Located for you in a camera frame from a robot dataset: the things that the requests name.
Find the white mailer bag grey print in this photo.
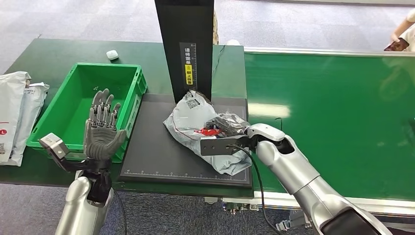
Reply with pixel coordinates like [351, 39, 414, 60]
[8, 82, 50, 167]

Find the grey cable plug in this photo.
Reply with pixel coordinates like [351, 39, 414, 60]
[276, 211, 312, 232]

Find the black weighing platform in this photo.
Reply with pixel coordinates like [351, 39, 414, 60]
[118, 93, 254, 189]

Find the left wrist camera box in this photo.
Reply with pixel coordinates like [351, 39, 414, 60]
[39, 133, 69, 160]

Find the green plastic basket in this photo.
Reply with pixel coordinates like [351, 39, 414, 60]
[26, 62, 148, 164]

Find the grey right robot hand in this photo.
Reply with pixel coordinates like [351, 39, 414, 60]
[206, 112, 252, 137]

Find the grey package with red print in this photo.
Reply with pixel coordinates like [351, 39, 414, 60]
[163, 90, 253, 176]

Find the black scanner column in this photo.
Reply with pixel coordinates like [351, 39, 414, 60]
[154, 0, 215, 104]

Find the dark phone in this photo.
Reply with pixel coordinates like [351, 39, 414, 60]
[384, 38, 410, 52]

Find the person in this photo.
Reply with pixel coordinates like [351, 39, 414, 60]
[384, 9, 415, 52]

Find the metal connector block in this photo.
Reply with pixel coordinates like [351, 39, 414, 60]
[223, 201, 260, 215]

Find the aluminium conveyor frame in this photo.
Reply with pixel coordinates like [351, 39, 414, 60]
[222, 47, 415, 229]

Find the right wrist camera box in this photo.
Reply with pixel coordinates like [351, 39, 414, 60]
[200, 136, 257, 157]

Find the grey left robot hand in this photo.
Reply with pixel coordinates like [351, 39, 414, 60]
[83, 88, 127, 161]

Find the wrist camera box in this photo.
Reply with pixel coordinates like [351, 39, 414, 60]
[39, 133, 69, 160]
[200, 136, 257, 157]

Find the thin black table cable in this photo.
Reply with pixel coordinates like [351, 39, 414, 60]
[211, 45, 226, 77]

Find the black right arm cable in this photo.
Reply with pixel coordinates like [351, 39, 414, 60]
[227, 144, 283, 235]

